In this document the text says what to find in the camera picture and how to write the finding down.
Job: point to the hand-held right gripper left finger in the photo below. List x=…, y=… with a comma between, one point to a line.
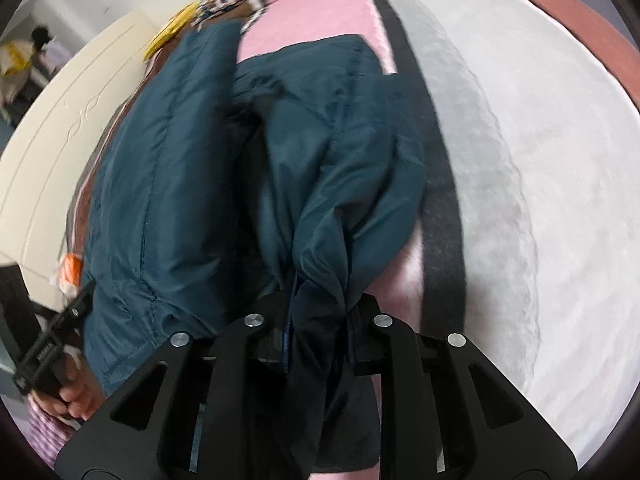
x=272, y=322

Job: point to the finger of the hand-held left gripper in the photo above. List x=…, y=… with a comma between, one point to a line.
x=77, y=305

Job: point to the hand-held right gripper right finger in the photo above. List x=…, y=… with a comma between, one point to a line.
x=366, y=322

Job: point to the teal puffer jacket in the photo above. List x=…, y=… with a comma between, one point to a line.
x=200, y=185

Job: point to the person's left hand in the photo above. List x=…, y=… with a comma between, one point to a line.
x=80, y=390

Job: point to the clear plastic bag orange contents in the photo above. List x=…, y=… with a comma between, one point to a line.
x=69, y=272

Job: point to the black chair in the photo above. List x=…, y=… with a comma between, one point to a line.
x=22, y=292

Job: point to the white bed headboard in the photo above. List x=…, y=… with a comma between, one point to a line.
x=55, y=160

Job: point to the striped pink brown bed blanket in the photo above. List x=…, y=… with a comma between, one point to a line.
x=525, y=160

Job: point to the lilac hanging garment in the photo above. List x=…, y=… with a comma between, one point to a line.
x=54, y=54

